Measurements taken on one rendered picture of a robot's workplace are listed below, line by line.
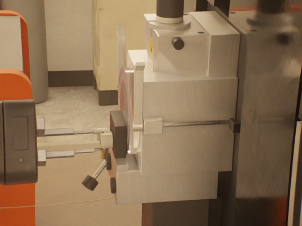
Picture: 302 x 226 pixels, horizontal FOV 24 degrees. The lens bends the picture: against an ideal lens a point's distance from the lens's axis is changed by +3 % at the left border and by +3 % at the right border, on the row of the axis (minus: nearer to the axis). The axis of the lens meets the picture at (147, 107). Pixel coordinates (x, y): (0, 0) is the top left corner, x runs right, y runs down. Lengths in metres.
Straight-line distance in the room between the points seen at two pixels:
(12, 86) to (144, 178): 0.39
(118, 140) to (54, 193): 0.91
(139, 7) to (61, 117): 0.73
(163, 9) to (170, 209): 0.20
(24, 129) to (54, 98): 3.47
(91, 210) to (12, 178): 0.87
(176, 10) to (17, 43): 0.56
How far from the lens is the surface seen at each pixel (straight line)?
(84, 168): 1.67
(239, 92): 0.65
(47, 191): 1.58
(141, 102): 0.63
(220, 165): 0.68
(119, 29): 0.73
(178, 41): 0.62
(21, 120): 0.64
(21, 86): 1.03
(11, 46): 1.16
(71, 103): 4.02
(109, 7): 3.79
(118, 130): 0.67
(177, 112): 0.65
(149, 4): 3.82
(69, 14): 4.17
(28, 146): 0.64
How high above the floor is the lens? 1.46
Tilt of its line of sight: 22 degrees down
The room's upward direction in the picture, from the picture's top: 2 degrees clockwise
